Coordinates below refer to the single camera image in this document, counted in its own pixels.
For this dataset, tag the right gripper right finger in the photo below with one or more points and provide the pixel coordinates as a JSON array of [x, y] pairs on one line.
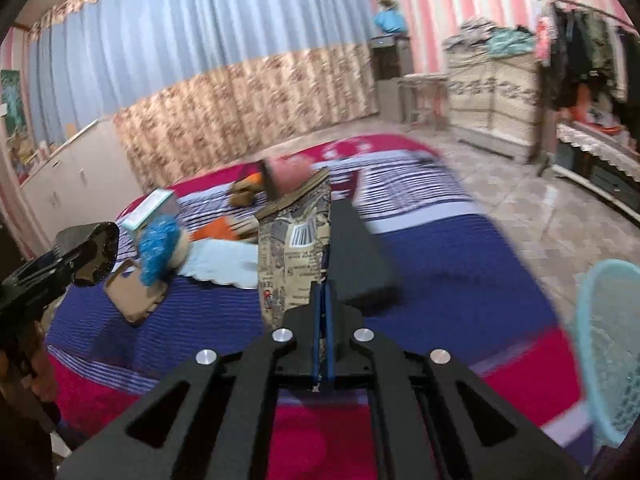
[[329, 321]]

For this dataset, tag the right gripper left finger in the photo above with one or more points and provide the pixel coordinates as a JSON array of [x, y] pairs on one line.
[[316, 303]]

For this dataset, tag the newspaper print paper bag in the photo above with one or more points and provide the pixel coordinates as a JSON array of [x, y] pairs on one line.
[[293, 234]]

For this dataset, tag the person's left hand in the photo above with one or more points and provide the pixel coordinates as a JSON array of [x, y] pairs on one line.
[[27, 378]]

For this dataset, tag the white side cabinet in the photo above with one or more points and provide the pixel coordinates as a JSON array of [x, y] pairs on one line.
[[88, 179]]

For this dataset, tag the tan phone case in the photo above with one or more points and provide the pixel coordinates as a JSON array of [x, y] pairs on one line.
[[134, 300]]

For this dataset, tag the white cloth glove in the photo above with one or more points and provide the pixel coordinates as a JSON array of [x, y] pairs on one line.
[[222, 262]]

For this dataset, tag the teal white carton box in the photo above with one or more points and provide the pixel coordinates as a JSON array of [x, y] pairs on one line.
[[160, 202]]

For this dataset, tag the striped red blue blanket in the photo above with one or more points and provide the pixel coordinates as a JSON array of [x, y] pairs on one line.
[[468, 376]]

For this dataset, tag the orange fruit peel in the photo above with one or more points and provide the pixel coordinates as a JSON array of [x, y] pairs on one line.
[[219, 229]]

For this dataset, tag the pink pig mug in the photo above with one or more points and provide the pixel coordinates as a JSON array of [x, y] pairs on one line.
[[282, 175]]

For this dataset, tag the blue floral curtain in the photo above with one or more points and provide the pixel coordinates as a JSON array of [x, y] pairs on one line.
[[193, 84]]

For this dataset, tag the small wooden stool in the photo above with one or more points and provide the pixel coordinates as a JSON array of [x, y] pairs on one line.
[[423, 99]]

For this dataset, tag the patterned cloth covered cabinet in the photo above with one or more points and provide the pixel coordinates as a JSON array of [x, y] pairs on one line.
[[494, 103]]

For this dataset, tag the teal plastic laundry basket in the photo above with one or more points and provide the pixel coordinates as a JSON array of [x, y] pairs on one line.
[[606, 339]]

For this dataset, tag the blue potted plant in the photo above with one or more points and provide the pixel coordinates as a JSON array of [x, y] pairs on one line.
[[389, 20]]

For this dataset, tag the low tv stand with lace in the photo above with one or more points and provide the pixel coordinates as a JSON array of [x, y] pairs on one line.
[[599, 163]]

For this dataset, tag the pile of clothes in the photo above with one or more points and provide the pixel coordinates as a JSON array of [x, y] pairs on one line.
[[481, 34]]

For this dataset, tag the clothes rack with garments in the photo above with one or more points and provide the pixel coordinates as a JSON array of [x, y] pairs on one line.
[[589, 65]]

